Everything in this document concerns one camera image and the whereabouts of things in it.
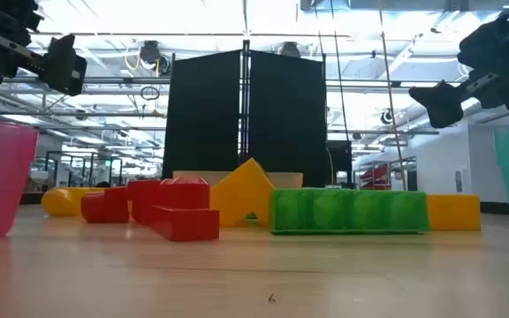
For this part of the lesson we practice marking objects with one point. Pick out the small red toy block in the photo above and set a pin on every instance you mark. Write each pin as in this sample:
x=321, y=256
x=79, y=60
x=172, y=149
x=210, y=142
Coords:
x=104, y=205

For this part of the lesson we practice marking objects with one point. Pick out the long red toy block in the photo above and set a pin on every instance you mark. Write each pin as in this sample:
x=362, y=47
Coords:
x=188, y=225

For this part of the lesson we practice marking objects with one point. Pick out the dark background cabinet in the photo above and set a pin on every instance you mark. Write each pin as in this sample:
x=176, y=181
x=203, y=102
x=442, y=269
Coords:
x=340, y=163

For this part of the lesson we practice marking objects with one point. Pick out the long green toy block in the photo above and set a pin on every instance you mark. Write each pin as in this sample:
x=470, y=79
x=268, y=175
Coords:
x=347, y=212

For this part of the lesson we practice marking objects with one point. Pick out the orange translucent plastic bin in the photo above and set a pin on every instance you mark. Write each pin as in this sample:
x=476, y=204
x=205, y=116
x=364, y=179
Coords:
x=287, y=180

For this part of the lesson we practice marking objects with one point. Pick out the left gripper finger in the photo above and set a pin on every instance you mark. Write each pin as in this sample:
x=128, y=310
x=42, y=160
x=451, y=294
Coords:
x=65, y=66

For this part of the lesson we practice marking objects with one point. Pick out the grey wall box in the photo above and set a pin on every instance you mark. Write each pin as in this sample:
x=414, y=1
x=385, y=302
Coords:
x=458, y=181

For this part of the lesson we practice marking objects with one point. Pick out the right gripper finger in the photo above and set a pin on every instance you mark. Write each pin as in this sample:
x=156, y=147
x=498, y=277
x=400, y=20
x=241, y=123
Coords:
x=440, y=103

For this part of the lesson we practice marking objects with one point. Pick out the red storage rack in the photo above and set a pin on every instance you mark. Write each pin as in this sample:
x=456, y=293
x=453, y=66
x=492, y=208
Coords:
x=376, y=176

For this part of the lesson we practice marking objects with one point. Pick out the yellow roof-shaped toy block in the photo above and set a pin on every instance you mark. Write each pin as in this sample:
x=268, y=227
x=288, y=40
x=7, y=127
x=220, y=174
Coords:
x=241, y=194

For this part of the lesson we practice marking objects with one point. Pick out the black folding partition screen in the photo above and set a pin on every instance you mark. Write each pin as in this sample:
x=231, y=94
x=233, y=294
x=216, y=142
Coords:
x=206, y=115

